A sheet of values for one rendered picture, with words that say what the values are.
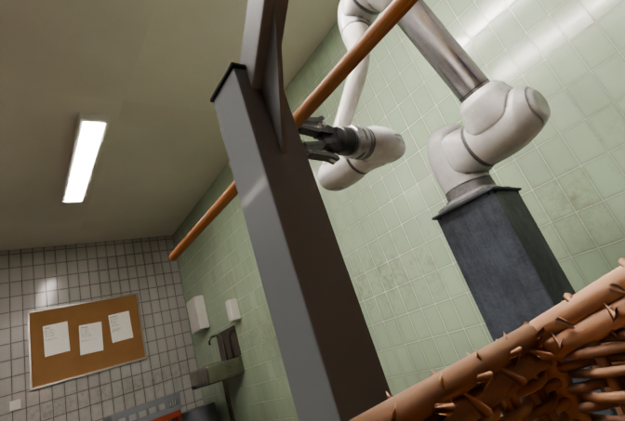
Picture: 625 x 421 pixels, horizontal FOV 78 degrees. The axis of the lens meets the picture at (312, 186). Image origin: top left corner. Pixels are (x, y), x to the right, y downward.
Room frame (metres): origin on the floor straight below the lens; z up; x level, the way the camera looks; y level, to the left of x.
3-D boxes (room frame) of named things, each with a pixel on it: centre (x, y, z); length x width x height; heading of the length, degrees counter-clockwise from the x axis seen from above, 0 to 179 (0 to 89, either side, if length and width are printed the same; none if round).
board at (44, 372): (4.02, 2.72, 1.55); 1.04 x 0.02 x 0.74; 132
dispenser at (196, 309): (4.37, 1.69, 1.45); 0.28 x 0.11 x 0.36; 42
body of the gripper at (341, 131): (0.88, -0.09, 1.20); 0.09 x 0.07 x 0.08; 134
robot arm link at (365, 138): (0.93, -0.14, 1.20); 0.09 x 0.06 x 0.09; 44
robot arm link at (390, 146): (1.01, -0.21, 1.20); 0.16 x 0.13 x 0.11; 134
